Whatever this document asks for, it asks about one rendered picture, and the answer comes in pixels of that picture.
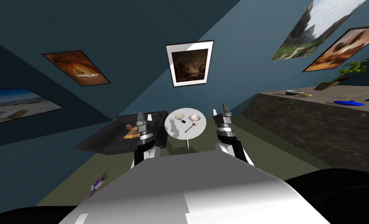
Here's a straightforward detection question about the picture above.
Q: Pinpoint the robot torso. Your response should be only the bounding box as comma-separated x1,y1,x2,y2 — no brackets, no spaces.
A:
58,149,331,224

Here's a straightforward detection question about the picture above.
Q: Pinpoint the round white table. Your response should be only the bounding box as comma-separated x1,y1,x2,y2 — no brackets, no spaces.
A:
164,107,207,150

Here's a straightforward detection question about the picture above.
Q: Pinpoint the mountain landscape picture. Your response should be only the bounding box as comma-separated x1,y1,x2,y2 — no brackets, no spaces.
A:
271,0,367,61

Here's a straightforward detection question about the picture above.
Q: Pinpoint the beach picture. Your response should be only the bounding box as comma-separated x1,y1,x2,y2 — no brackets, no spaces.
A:
0,87,63,127

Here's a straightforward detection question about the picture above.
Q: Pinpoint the black low cabinet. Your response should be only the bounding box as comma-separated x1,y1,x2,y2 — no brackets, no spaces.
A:
74,110,169,156

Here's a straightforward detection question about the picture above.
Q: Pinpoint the black-framed brown picture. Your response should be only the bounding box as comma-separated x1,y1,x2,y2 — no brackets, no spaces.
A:
302,26,369,73

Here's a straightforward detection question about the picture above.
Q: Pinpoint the orange cave picture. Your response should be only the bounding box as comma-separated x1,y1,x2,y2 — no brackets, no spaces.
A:
41,49,111,88

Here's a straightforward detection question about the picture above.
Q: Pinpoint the purple white toy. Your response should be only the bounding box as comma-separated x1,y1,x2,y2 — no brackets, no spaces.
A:
88,175,108,198

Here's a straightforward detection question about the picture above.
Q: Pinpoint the white-framed dark painting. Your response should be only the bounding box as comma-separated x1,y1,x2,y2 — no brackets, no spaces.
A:
165,40,214,88

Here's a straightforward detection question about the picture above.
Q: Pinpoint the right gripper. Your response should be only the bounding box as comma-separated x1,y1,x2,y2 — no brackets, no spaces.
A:
212,104,232,126

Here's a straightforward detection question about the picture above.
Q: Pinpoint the brown stone counter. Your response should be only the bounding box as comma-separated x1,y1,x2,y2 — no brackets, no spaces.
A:
240,51,369,177

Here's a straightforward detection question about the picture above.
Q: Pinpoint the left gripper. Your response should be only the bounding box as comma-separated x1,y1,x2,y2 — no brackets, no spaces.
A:
136,112,154,134

